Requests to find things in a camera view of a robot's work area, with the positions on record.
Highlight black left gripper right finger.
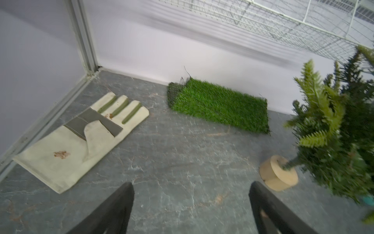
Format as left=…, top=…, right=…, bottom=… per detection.
left=248, top=181, right=316, bottom=234

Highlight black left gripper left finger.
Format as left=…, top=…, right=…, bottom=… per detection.
left=68, top=182, right=134, bottom=234

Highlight small green christmas tree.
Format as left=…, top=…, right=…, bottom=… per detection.
left=258, top=44, right=374, bottom=225

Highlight cream work glove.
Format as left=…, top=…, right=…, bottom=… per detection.
left=13, top=92, right=149, bottom=194

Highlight teal plastic scoop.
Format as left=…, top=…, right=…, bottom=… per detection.
left=362, top=195, right=374, bottom=206

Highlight green artificial grass mat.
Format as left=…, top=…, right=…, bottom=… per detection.
left=167, top=78, right=270, bottom=134

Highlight long white wire basket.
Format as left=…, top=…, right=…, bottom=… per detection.
left=168, top=0, right=374, bottom=62

